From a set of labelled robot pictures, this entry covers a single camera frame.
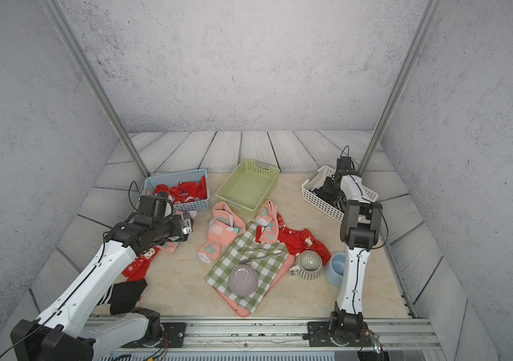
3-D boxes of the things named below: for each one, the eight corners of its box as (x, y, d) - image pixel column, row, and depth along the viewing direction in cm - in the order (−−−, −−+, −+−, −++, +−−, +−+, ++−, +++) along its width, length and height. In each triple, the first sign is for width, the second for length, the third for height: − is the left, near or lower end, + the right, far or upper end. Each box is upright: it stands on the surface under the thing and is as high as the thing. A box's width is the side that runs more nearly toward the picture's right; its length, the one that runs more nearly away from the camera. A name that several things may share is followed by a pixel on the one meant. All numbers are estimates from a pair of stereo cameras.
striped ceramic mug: (292, 275, 87) (294, 269, 82) (301, 254, 93) (303, 246, 88) (314, 286, 85) (317, 279, 80) (322, 263, 90) (325, 256, 85)
